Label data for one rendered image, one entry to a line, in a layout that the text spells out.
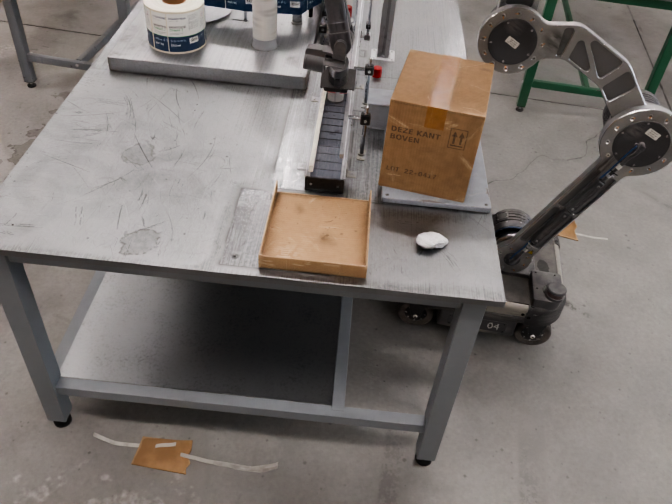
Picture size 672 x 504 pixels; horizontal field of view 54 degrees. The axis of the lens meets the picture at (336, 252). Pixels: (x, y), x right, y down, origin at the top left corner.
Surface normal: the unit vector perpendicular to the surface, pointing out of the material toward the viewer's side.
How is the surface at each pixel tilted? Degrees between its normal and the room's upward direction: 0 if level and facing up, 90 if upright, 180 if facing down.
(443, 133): 90
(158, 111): 0
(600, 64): 90
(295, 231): 0
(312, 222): 0
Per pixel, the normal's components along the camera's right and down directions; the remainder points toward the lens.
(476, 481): 0.07, -0.73
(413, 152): -0.25, 0.65
